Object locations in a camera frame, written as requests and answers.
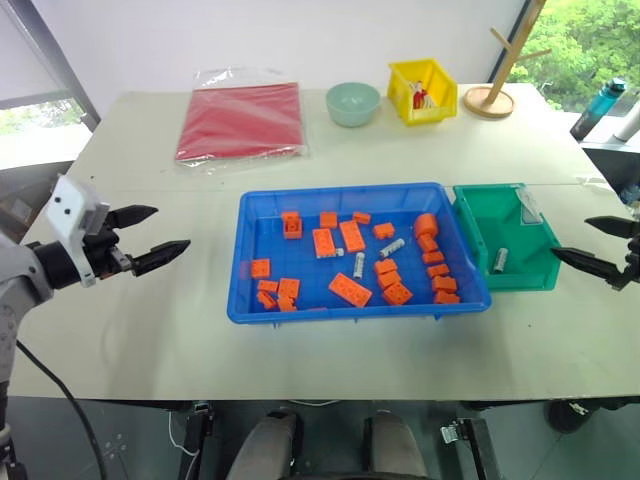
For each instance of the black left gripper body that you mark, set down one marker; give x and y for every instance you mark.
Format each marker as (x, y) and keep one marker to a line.
(102, 247)

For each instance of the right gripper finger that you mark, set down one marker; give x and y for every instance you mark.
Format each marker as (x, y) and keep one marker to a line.
(585, 261)
(612, 226)

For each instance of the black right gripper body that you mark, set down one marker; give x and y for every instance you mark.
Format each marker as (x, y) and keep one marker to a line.
(631, 262)

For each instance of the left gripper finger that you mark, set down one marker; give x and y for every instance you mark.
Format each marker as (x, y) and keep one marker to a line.
(132, 216)
(160, 254)

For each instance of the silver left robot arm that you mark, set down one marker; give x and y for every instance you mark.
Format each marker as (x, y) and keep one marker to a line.
(20, 280)

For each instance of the clear plastic label holder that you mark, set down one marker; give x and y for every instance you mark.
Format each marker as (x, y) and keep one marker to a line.
(530, 207)

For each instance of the blue plastic tray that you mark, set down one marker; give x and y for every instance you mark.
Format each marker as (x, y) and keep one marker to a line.
(240, 300)

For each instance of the small orange block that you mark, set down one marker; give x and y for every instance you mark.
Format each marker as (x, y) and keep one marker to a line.
(268, 286)
(266, 300)
(287, 304)
(383, 231)
(433, 257)
(361, 217)
(444, 284)
(437, 271)
(428, 244)
(328, 220)
(260, 269)
(386, 266)
(446, 298)
(389, 280)

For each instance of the white bottle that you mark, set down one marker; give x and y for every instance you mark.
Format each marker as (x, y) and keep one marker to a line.
(629, 125)

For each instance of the green plastic bin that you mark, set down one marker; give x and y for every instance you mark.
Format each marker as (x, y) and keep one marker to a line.
(475, 230)

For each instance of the blue water bottle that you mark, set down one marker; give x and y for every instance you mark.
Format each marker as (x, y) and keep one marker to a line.
(597, 107)

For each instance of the orange plastic part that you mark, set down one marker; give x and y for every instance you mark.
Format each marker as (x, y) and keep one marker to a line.
(292, 225)

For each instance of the red paper sheets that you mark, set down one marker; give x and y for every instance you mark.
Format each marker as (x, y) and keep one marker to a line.
(240, 122)

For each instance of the black caster wheel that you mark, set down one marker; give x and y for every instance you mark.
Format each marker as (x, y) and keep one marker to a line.
(567, 415)

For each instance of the orange cylinder block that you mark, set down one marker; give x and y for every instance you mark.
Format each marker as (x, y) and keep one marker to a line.
(426, 225)

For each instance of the long orange block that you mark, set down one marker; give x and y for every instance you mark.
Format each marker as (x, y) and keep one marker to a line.
(324, 243)
(350, 290)
(352, 236)

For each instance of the wooden mug tree stand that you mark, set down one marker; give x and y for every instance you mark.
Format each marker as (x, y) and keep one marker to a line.
(489, 100)

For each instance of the red packet in plastic bag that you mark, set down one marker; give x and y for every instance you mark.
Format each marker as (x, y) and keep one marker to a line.
(250, 75)

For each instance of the grey rounded robot leg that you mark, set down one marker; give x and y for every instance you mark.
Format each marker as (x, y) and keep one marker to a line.
(395, 450)
(265, 450)

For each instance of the red and white small parts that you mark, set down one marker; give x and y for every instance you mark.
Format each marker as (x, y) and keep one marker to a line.
(421, 95)

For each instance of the mint green bowl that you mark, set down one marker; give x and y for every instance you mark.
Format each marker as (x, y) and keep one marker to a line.
(351, 107)

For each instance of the yellow plastic bin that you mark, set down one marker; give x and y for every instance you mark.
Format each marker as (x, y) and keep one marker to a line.
(402, 95)

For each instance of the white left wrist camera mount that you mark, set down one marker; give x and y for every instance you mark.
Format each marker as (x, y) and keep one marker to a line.
(67, 205)

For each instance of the black table leg bracket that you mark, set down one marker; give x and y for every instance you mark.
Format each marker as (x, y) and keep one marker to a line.
(195, 440)
(475, 445)

